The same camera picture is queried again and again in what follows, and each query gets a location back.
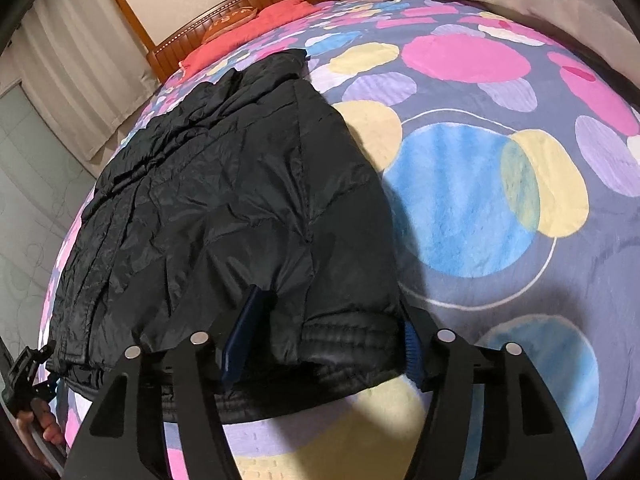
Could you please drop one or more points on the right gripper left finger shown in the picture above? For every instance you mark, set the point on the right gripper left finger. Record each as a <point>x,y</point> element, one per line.
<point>123,434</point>

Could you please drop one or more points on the person left hand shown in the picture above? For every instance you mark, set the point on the person left hand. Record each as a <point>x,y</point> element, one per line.
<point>51,430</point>

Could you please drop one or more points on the red pillow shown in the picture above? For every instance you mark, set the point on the red pillow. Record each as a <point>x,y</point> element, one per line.
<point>274,16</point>

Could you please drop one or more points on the white window curtain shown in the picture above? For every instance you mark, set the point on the white window curtain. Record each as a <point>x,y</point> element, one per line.
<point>83,69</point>

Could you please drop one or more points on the black puffer jacket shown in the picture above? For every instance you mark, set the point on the black puffer jacket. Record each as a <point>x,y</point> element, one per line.
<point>254,180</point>

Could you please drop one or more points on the wooden headboard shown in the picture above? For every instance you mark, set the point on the wooden headboard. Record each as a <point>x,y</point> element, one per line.
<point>164,58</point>

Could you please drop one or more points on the colourful polka dot bedspread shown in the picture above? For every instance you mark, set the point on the colourful polka dot bedspread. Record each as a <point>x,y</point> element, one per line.
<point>513,173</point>

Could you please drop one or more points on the wooden wall trim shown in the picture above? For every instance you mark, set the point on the wooden wall trim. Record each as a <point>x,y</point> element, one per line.
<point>135,24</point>

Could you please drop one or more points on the orange embroidered cushion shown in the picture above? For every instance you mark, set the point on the orange embroidered cushion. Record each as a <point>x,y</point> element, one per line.
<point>228,22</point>

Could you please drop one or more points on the frosted glass wardrobe door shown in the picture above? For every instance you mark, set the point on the frosted glass wardrobe door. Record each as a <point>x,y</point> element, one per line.
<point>42,187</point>

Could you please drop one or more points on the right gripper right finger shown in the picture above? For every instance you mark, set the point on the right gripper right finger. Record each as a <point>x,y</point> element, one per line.
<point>524,434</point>

